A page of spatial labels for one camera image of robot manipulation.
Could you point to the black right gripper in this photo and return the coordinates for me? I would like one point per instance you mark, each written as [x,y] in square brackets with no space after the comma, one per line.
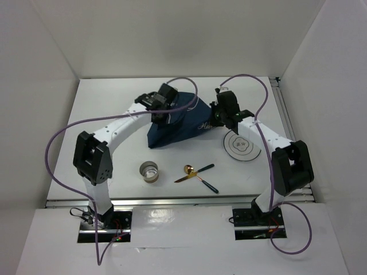
[213,121]

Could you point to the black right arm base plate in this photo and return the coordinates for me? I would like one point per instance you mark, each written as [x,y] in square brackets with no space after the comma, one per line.
[247,218]

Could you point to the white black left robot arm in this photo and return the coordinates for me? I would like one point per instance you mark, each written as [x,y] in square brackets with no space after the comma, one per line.
[93,152]

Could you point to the aluminium rail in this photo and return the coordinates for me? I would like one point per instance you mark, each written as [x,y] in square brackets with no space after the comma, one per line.
[286,121]
[131,202]

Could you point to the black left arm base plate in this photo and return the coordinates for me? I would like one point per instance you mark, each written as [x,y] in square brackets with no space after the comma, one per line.
[119,222]

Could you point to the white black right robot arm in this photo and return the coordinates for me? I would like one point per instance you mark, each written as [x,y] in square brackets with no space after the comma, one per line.
[289,162]

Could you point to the aluminium right side rail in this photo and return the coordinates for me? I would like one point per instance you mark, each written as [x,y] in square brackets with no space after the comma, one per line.
[286,121]

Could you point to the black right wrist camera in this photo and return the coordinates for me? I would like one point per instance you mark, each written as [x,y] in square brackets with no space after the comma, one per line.
[228,98]

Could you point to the gold spoon green handle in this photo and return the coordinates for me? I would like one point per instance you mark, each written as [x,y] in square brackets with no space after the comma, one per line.
[208,185]

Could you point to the blue cloth with gold script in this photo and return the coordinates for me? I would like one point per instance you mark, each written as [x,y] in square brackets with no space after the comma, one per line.
[180,126]

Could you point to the white plate black rings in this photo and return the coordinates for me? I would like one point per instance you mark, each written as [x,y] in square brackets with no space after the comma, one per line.
[241,146]

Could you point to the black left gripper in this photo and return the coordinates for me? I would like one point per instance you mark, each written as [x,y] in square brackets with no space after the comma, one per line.
[161,121]

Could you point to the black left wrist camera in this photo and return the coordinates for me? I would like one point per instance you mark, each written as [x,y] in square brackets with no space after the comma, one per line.
[168,93]

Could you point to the gold knife green handle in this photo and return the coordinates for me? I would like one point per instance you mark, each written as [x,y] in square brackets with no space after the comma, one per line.
[191,172]

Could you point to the aluminium front rail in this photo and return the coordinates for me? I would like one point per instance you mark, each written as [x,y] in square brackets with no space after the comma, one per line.
[131,202]

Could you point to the clear glass cup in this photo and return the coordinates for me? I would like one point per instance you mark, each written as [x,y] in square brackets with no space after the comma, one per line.
[149,171]

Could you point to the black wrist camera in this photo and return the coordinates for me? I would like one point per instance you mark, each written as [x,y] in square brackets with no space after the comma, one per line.
[168,93]
[228,98]

